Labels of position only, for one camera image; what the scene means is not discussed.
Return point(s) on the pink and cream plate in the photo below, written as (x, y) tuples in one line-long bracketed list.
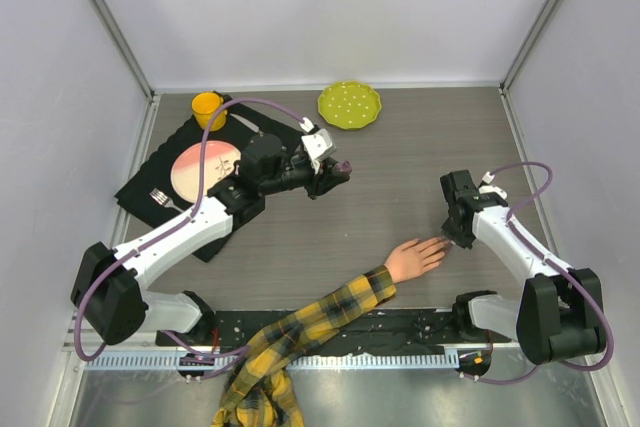
[(220, 158)]

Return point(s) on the table knife with dark handle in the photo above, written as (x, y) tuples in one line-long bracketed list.
[(252, 126)]

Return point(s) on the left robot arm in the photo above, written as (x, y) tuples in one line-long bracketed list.
[(111, 290)]

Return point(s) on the green polka dot dish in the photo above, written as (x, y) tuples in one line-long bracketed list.
[(349, 105)]

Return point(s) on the yellow plaid shirt sleeve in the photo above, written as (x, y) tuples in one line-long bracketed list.
[(259, 391)]

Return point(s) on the silver fork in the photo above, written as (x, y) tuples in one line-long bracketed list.
[(164, 200)]

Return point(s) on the mannequin hand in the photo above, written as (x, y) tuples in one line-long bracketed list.
[(416, 258)]

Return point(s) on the purple nail polish bottle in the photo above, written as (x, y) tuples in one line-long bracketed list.
[(345, 167)]

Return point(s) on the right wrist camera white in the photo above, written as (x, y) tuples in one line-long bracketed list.
[(486, 186)]

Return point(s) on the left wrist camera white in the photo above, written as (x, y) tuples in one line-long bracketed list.
[(318, 146)]

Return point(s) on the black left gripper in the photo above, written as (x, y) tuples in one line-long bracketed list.
[(329, 178)]

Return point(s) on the black cloth placemat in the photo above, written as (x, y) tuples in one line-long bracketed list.
[(156, 173)]

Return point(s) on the yellow ceramic mug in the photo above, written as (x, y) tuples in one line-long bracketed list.
[(204, 106)]

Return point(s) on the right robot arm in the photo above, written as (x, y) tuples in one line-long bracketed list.
[(559, 315)]

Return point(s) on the slotted cable duct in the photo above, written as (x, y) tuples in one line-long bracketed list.
[(177, 360)]

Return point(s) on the aluminium frame rail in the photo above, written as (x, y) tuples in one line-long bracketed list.
[(130, 200)]

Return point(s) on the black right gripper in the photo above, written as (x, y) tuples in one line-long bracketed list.
[(465, 241)]

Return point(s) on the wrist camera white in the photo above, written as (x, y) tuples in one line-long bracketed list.
[(486, 186), (318, 146)]

